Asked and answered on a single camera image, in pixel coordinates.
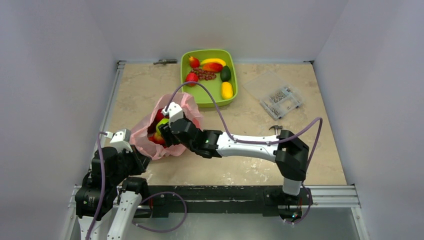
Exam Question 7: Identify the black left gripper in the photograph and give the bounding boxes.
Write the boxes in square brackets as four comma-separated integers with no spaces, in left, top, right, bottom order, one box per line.
[110,143,151,184]

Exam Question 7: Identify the pink plastic bag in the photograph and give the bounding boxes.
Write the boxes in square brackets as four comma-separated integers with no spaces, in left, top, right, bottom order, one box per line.
[129,92,203,160]

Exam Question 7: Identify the yellow fake lemon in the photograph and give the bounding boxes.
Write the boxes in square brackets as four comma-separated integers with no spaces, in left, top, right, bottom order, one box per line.
[221,81,234,100]

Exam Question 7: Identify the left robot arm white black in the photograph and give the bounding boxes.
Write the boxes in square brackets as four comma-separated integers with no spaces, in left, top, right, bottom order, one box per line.
[75,145,151,240]

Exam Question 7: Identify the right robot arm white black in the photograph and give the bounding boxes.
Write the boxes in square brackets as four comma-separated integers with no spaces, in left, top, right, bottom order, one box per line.
[157,118,309,204]

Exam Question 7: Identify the green fake apple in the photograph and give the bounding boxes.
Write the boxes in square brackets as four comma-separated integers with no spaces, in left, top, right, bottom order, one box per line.
[155,117,169,135]

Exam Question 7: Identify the red fake apple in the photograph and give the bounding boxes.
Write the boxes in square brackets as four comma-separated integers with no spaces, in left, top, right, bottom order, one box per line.
[154,108,165,123]

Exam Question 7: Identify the fake cherry bunch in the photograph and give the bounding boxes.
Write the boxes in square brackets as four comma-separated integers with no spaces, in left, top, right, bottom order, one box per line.
[148,132,166,146]

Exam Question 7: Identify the red fake strawberry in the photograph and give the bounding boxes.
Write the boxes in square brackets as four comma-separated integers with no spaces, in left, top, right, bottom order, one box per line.
[184,72,199,87]

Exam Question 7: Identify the purple fake grapes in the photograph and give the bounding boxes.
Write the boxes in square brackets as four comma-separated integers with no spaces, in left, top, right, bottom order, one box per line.
[190,68,217,81]

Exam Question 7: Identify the red fake pear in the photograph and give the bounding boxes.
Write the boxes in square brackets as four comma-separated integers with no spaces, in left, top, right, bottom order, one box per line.
[188,56,201,69]

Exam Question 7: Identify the red orange fake mango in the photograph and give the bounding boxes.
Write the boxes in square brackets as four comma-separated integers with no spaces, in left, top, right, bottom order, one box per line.
[202,62,224,73]

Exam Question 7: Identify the dark green fake avocado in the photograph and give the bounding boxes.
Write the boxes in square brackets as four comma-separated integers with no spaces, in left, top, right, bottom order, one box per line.
[220,65,232,82]

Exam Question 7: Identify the yellow fake banana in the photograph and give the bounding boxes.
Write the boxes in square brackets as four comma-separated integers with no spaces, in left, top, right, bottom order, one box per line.
[200,58,227,67]

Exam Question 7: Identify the green plastic tray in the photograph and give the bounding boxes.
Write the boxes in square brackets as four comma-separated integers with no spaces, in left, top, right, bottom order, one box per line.
[180,49,239,108]

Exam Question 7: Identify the metal clamp at table edge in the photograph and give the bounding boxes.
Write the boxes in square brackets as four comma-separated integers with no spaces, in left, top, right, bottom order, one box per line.
[153,59,178,65]

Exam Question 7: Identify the small black hammer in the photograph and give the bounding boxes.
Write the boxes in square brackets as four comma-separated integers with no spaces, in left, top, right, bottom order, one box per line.
[269,125,283,136]

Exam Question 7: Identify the clear plastic screw box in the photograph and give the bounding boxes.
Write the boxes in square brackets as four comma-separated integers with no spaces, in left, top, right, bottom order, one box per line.
[243,71,304,120]

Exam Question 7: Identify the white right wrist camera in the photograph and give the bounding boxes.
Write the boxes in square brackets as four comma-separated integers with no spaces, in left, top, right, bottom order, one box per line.
[161,102,185,126]

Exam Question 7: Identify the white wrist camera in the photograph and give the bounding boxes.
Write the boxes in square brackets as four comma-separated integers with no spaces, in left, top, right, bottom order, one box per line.
[161,102,185,126]
[105,128,133,153]

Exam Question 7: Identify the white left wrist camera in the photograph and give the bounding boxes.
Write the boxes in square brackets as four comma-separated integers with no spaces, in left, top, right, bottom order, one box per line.
[105,128,133,153]

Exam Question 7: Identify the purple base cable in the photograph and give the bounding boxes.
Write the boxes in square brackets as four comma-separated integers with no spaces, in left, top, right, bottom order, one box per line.
[131,191,188,233]

